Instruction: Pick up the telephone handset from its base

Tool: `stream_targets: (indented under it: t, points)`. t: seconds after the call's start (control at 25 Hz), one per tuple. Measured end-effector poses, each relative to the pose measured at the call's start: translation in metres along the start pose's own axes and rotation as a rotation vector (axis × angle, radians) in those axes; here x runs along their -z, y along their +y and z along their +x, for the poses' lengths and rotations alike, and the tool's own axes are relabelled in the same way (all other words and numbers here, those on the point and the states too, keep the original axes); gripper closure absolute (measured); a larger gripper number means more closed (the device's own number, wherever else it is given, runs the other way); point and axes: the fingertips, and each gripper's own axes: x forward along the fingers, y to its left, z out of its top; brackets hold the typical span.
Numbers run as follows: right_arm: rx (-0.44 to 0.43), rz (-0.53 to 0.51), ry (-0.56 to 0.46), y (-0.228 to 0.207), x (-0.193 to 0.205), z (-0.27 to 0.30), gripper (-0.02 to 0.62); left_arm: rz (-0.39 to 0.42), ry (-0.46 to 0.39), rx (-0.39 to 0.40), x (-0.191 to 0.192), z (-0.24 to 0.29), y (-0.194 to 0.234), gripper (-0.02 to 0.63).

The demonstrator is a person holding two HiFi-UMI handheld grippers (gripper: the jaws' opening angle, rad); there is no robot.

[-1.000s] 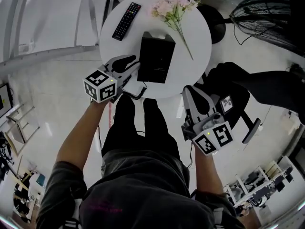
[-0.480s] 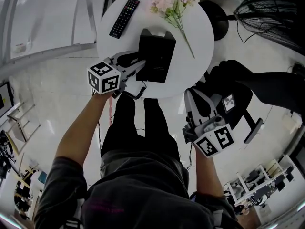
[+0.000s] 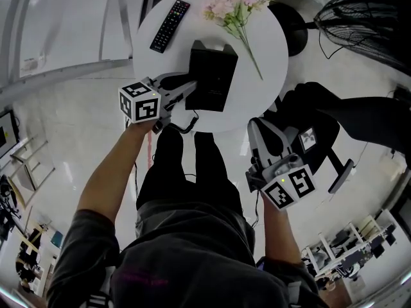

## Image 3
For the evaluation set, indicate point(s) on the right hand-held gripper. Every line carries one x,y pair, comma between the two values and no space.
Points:
289,188

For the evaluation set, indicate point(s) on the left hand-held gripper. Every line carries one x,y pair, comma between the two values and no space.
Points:
146,107

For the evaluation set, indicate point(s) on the black telephone handset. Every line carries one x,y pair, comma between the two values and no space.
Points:
193,66

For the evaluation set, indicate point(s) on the black telephone base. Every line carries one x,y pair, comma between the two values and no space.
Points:
215,79

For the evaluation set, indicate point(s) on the person's right forearm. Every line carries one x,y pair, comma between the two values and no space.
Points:
281,233

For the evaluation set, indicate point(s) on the person's left forearm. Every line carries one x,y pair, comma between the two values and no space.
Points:
112,178

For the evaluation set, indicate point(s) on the small framed leaf picture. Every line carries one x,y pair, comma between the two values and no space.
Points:
308,139

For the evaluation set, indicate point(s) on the black remote control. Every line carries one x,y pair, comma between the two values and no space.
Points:
170,26

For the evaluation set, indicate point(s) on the black office chair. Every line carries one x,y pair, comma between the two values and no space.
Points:
353,111

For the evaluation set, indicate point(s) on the person's black trousers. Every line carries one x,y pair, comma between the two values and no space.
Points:
189,178

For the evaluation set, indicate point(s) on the pink artificial flower bouquet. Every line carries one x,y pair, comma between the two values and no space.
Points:
231,10

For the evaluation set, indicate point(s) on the white office desk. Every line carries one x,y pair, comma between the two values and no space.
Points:
350,252

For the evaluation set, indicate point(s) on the black standing fan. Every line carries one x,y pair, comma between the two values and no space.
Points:
363,21

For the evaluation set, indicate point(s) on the person's dark shirt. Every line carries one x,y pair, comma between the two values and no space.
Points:
180,261

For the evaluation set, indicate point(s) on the grey metal step rack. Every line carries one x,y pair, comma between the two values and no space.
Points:
30,172

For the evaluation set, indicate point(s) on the grey metal rail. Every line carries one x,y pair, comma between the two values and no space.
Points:
64,72

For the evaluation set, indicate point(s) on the wall monitor screen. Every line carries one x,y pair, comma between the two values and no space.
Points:
5,133

